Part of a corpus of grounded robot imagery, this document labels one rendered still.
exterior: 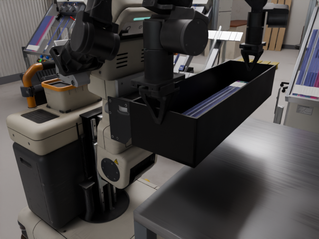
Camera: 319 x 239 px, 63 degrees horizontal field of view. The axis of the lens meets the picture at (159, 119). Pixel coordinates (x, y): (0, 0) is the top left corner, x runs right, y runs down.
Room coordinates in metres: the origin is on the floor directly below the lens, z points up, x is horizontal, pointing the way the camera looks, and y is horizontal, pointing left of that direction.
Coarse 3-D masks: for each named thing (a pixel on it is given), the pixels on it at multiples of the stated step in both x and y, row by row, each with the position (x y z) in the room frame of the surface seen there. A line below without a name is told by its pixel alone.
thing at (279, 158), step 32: (256, 128) 0.90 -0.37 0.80; (288, 128) 0.90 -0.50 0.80; (224, 160) 0.67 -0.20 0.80; (256, 160) 0.67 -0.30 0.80; (288, 160) 0.67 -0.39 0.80; (160, 192) 0.53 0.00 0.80; (192, 192) 0.53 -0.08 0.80; (224, 192) 0.53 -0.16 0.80; (256, 192) 0.53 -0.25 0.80; (288, 192) 0.53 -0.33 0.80; (160, 224) 0.42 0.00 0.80; (192, 224) 0.42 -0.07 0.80; (224, 224) 0.42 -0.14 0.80; (256, 224) 0.42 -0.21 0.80; (288, 224) 0.42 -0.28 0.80
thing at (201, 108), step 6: (234, 84) 0.89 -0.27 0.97; (240, 84) 0.89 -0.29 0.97; (222, 90) 0.83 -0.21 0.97; (228, 90) 0.83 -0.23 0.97; (234, 90) 0.83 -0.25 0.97; (216, 96) 0.77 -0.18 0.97; (222, 96) 0.77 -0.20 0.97; (204, 102) 0.71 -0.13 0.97; (210, 102) 0.71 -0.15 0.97; (216, 102) 0.71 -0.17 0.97; (192, 108) 0.67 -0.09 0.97; (198, 108) 0.67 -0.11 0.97; (204, 108) 0.67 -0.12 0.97; (186, 114) 0.63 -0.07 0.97; (192, 114) 0.62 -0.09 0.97; (198, 114) 0.62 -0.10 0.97
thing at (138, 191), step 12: (144, 180) 1.26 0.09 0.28; (132, 192) 1.15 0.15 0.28; (144, 192) 1.15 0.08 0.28; (120, 204) 1.07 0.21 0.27; (132, 204) 1.06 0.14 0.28; (24, 216) 0.98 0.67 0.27; (36, 216) 0.97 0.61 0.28; (84, 216) 0.98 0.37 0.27; (96, 216) 0.98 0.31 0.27; (108, 216) 0.98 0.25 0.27; (120, 216) 0.97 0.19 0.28; (132, 216) 0.97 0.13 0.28; (24, 228) 0.99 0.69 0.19; (36, 228) 0.91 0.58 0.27; (48, 228) 0.90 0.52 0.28; (60, 228) 0.90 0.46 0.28; (72, 228) 0.90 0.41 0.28; (84, 228) 0.90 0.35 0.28; (96, 228) 0.90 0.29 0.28; (108, 228) 0.90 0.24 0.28; (120, 228) 0.90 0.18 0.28; (132, 228) 0.90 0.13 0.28
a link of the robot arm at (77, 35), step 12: (96, 0) 0.70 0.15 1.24; (108, 0) 0.72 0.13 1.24; (84, 12) 0.67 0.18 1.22; (96, 12) 0.69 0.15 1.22; (108, 12) 0.71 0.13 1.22; (84, 24) 0.65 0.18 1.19; (96, 24) 0.73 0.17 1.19; (108, 24) 0.72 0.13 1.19; (72, 36) 0.69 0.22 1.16; (84, 36) 0.64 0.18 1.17; (72, 48) 0.67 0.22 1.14; (84, 48) 0.64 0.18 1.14
